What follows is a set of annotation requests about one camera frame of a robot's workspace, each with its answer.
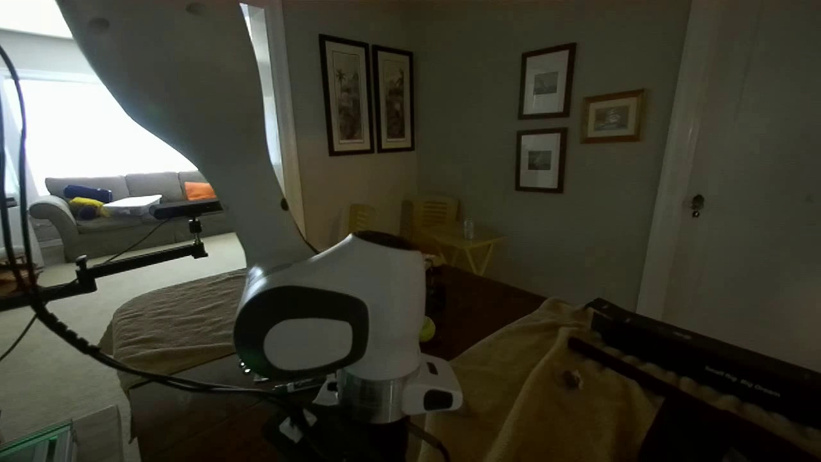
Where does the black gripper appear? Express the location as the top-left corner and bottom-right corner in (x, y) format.
(336, 416), (418, 462)

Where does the yellow cloth towel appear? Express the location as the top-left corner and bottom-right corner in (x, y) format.
(418, 296), (664, 462)

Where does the yellow side table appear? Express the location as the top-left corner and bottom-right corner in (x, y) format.
(418, 226), (509, 276)

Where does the beige covered bench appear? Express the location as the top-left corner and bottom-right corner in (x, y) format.
(99, 266), (260, 388)

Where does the yellow chair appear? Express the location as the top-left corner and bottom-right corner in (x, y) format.
(399, 196), (464, 252)

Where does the orange pillow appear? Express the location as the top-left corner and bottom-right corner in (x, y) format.
(181, 180), (222, 205)

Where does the white box with green edge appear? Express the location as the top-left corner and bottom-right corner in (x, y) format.
(0, 402), (137, 462)

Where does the small black framed picture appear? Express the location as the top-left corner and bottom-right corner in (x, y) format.
(514, 125), (571, 196)
(516, 40), (580, 121)

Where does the black piano keyboard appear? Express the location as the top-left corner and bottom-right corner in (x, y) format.
(564, 296), (821, 459)

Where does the grey couch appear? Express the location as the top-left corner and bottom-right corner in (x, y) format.
(28, 170), (233, 264)

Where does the white flat laptop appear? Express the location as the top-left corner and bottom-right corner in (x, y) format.
(102, 193), (164, 216)

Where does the tall black framed picture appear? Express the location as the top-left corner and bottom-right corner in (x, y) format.
(372, 43), (418, 155)
(319, 34), (378, 160)

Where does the yellow pillow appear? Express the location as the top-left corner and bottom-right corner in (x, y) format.
(67, 196), (113, 220)

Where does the blue pillow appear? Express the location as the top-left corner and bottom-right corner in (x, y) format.
(63, 182), (115, 205)

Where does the gold framed picture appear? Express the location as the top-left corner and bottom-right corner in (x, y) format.
(580, 87), (650, 147)

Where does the bright window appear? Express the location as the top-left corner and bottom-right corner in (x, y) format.
(0, 0), (200, 182)

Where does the white door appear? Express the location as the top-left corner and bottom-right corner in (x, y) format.
(637, 0), (821, 375)

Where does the black camera boom rod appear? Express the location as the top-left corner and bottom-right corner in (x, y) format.
(0, 216), (212, 316)

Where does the black cable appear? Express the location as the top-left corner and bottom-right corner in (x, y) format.
(0, 45), (330, 401)

